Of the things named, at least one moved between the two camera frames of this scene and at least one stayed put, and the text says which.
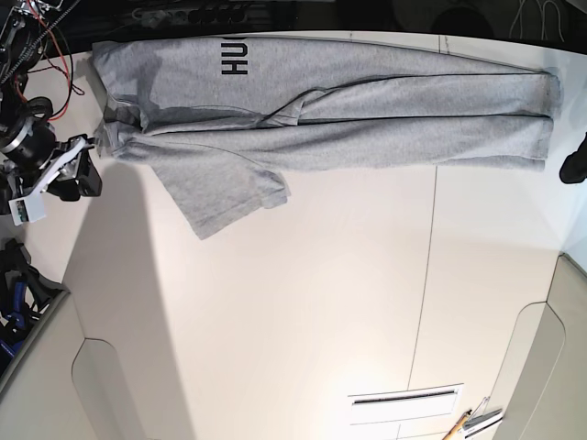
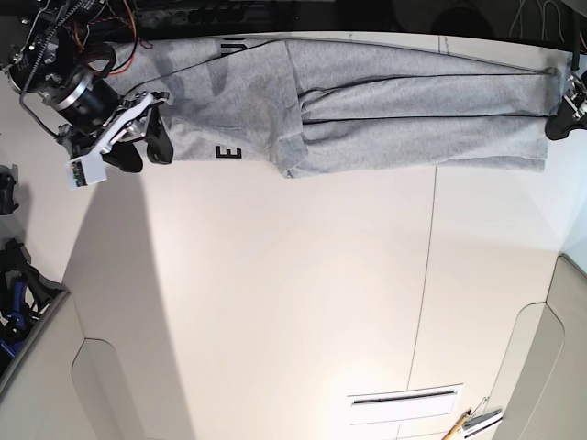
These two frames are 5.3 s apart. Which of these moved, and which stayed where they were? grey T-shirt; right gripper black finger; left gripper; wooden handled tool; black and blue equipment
Moved: left gripper; grey T-shirt; right gripper black finger
Stayed: black and blue equipment; wooden handled tool
